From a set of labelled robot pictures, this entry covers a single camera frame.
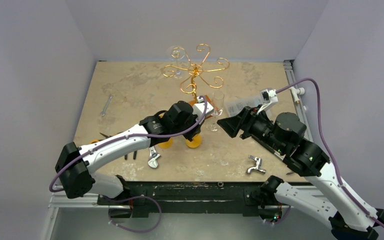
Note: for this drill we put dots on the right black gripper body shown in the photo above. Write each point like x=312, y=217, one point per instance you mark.
x=245, y=122

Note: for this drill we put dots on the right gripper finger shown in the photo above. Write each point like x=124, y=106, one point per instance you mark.
x=246, y=114
x=232, y=125

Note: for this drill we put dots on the clear wine glass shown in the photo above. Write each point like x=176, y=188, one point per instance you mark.
x=176, y=54
x=217, y=101

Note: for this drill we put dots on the yellow wine glass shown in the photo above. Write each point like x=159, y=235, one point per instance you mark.
x=195, y=142
x=167, y=144

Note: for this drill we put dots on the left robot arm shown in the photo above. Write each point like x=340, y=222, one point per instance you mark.
x=77, y=166

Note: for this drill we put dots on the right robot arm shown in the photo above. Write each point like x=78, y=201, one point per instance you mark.
x=345, y=214

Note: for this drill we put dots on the wooden rack base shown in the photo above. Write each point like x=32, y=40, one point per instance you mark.
x=203, y=106

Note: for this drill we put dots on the clear plastic screw box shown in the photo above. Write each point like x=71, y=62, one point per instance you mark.
x=235, y=105

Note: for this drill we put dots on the chrome faucet tap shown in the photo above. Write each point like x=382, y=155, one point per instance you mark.
x=258, y=165

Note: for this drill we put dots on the white pipe tee fitting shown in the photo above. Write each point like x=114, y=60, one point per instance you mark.
x=296, y=93

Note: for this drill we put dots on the red adjustable wrench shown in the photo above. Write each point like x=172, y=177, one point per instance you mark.
x=153, y=158

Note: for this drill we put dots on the orange black pliers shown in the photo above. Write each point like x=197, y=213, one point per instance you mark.
x=133, y=155

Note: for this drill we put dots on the silver open end spanner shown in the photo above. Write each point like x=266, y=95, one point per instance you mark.
x=104, y=110

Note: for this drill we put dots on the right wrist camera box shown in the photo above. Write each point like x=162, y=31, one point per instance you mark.
x=269, y=99

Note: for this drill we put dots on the black handled hammer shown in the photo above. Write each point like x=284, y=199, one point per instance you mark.
x=272, y=151

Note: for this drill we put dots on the aluminium frame rail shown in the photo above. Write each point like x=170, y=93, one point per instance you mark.
x=300, y=109

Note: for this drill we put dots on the gold wire wine glass rack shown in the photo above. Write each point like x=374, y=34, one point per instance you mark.
x=194, y=71

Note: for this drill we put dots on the black table front rail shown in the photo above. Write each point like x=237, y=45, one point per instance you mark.
x=142, y=198

